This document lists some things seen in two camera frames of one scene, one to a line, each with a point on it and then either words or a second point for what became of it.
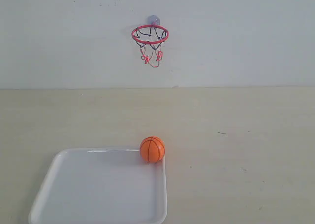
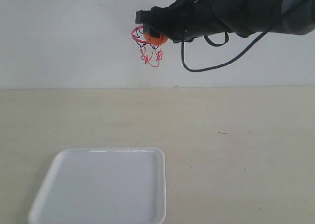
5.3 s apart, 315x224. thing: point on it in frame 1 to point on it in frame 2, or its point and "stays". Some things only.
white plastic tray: x=101 y=186 stays
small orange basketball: x=152 y=149 to x=155 y=41
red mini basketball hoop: x=150 y=38 stays
